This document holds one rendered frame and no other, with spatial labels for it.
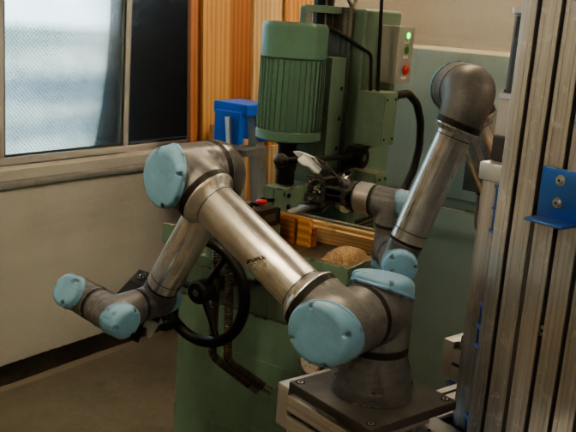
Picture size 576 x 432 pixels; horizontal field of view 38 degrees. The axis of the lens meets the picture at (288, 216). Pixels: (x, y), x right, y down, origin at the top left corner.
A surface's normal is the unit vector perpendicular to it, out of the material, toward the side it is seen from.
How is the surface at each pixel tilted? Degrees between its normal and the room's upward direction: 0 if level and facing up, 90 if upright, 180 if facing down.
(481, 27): 90
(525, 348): 90
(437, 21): 90
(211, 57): 86
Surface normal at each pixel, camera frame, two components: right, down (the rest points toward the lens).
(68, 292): -0.42, -0.34
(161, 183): -0.69, 0.06
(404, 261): 0.02, 0.23
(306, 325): -0.51, 0.22
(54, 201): 0.80, 0.19
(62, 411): 0.07, -0.97
